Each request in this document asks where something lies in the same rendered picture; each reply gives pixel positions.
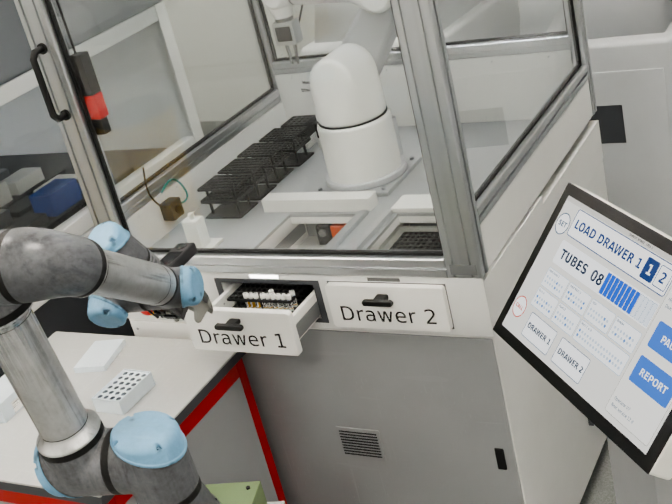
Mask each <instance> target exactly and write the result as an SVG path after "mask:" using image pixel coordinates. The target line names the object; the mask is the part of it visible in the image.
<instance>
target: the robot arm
mask: <svg viewBox="0 0 672 504"><path fill-rule="evenodd" d="M197 252H198V250H197V248H196V245H195V243H178V244H177V245H176V246H175V247H174V248H173V249H171V250H170V251H169V252H168V253H167V254H166V255H165V256H164V257H163V258H162V259H161V260H159V258H158V257H157V256H156V255H155V254H153V253H152V252H151V251H150V250H149V249H148V248H146V247H145V246H144V245H143V244H142V243H141V242H139V241H138V240H137V239H136V238H135V237H133V236H132V235H131V234H130V233H129V231H128V230H126V229H124V228H123V227H122V226H120V225H118V224H117V223H115V222H112V221H108V222H107V221H106V222H103V223H101V224H99V225H98V226H96V227H95V228H94V229H93V230H92V232H91V233H90V235H89V237H88V238H85V237H82V236H78V235H74V234H70V233H66V232H62V231H57V230H52V229H47V228H39V227H18V228H13V229H5V230H0V366H1V368H2V370H3V372H4V373H5V375H6V377H7V379H8V380H9V382H10V384H11V386H12V387H13V389H14V391H15V393H16V394H17V396H18V398H19V400H20V401H21V403H22V405H23V407H24V408H25V410H26V412H27V413H28V415H29V417H30V419H31V420H32V422H33V424H34V426H35V427H36V429H37V431H38V433H39V435H38V437H37V440H36V446H35V449H34V455H33V463H35V464H36V468H34V470H35V474H36V477H37V479H38V481H39V483H40V484H41V486H42V487H43V488H44V489H45V490H46V491H47V492H48V493H50V494H52V495H54V496H57V497H67V498H80V497H84V496H105V495H126V494H132V495H134V498H135V500H136V502H137V504H221V503H220V501H219V500H218V498H217V497H216V496H215V495H214V494H212V493H211V492H210V491H209V489H208V488H207V487H206V486H205V485H204V484H203V483H202V481H201V479H200V477H199V474H198V471H197V469H196V466H195V464H194V461H193V458H192V456H191V453H190V451H189V448H188V446H187V440H186V437H185V435H184V433H183V432H182V431H181V429H180V427H179V425H178V423H177V421H176V420H175V419H174V418H173V417H171V416H170V415H168V414H166V413H163V412H160V411H141V412H137V413H134V414H133V415H134V416H126V417H125V418H123V419H122V420H120V421H119V422H118V423H117V424H116V425H115V426H114V427H111V428H107V427H105V426H104V424H103V422H102V421H101V419H100V417H99V415H98V414H97V412H95V411H94V410H92V409H88V408H84V406H83V404H82V402H81V400H80V398H79V396H78V395H77V393H76V391H75V389H74V387H73V385H72V383H71V381H70V380H69V378H68V376H67V374H66V372H65V370H64V368H63V366H62V365H61V363H60V361H59V359H58V357H57V355H56V353H55V351H54V350H53V348H52V346H51V344H50V342H49V340H48V338H47V336H46V335H45V333H44V331H43V329H42V327H41V325H40V323H39V321H38V320H37V318H36V316H35V314H34V312H33V310H32V308H31V307H32V305H33V303H34V302H38V301H43V300H49V299H55V298H62V297H74V298H84V297H88V296H89V297H88V299H89V300H88V308H87V309H88V310H87V316H88V318H89V320H90V321H92V322H93V323H94V324H96V325H98V326H101V327H105V328H118V327H120V326H123V325H124V324H125V323H126V320H127V318H128V313H134V312H143V311H148V312H149V313H150V314H152V315H153V316H154V317H156V318H157V319H158V318H159V316H160V317H161V318H166V319H174V321H175V322H178V321H179V320H180V319H182V320H184V319H185V316H186V312H187V311H188V309H189V310H191V311H193V312H194V320H195V322H197V323H200V322H201V321H202V319H203V318H204V316H205V314H206V312H207V311H208V312H209V313H211V314H213V306H212V303H211V301H210V299H209V296H208V294H207V293H206V292H205V290H204V281H203V277H202V274H201V272H200V271H199V269H198V268H196V267H195V266H184V265H185V264H186V263H187V262H188V261H189V260H190V259H191V258H192V257H193V256H194V255H195V254H196V253H197ZM151 310H152V311H153V312H154V313H155V314H154V313H153V312H151Z"/></svg>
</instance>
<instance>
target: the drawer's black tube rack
mask: <svg viewBox="0 0 672 504"><path fill-rule="evenodd" d="M270 289H273V290H274V293H275V294H277V293H280V295H281V294H282V293H285V295H286V294H290V293H289V291H290V290H294V291H295V296H293V297H294V299H295V298H296V300H297V304H298V306H299V305H300V304H301V303H302V302H303V301H304V300H305V299H306V298H307V296H308V295H309V294H310V293H311V292H312V291H313V290H314V288H313V285H299V284H264V283H243V284H242V285H241V286H240V287H239V288H238V289H236V290H235V291H234V292H233V293H232V294H231V295H235V296H236V295H243V293H244V292H247V293H249V292H252V293H256V292H257V293H258V296H260V293H265V294H266V293H269V292H268V290H270ZM298 306H297V307H298ZM297 307H294V311H295V310H296V309H297ZM232 308H247V306H246V303H245V302H237V301H236V304H235V305H234V306H233V307H232ZM294 311H291V312H292V313H293V312H294Z"/></svg>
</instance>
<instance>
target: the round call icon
mask: <svg viewBox="0 0 672 504"><path fill-rule="evenodd" d="M530 301H531V300H530V299H529V298H527V297H526V296H525V295H524V294H522V293H521V292H520V291H519V293H518V295H517V297H516V299H515V301H514V303H513V305H512V307H511V309H510V311H509V313H510V314H512V315H513V316H514V317H515V318H516V319H517V320H518V321H520V320H521V318H522V316H523V314H524V312H525V310H526V308H527V307H528V305H529V303H530Z"/></svg>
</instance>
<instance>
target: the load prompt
mask: <svg viewBox="0 0 672 504"><path fill-rule="evenodd" d="M566 235H568V236H569V237H571V238H572V239H574V240H575V241H577V242H578V243H580V244H581V245H583V246H584V247H586V248H587V249H589V250H590V251H592V252H593V253H595V254H597V255H598V256H600V257H601V258H603V259H604V260H606V261H607V262H609V263H610V264H612V265H613V266H615V267H616V268H618V269H619V270H621V271H622V272H624V273H625V274H627V275H628V276H630V277H632V278H633V279H635V280H636V281H638V282H639V283H641V284H642V285H644V286H645V287H647V288H648V289H650V290H651V291H653V292H654V293H656V294H657V295H659V296H660V297H662V298H663V297H664V295H665V294H666V292H667V290H668V288H669V286H670V285H671V283H672V264H671V263H670V262H668V261H666V260H665V259H663V258H661V257H660V256H658V255H656V254H655V253H653V252H651V251H650V250H648V249H646V248H645V247H643V246H641V245H640V244H638V243H636V242H635V241H633V240H631V239H630V238H628V237H626V236H625V235H623V234H621V233H620V232H618V231H616V230H615V229H613V228H611V227H610V226H608V225H606V224H605V223H603V222H602V221H600V220H598V219H597V218H595V217H593V216H592V215H590V214H588V213H587V212H585V211H583V210H582V209H580V208H579V210H578V212H577V214H576V216H575V218H574V220H573V222H572V224H571V226H570V228H569V229H568V231H567V233H566Z"/></svg>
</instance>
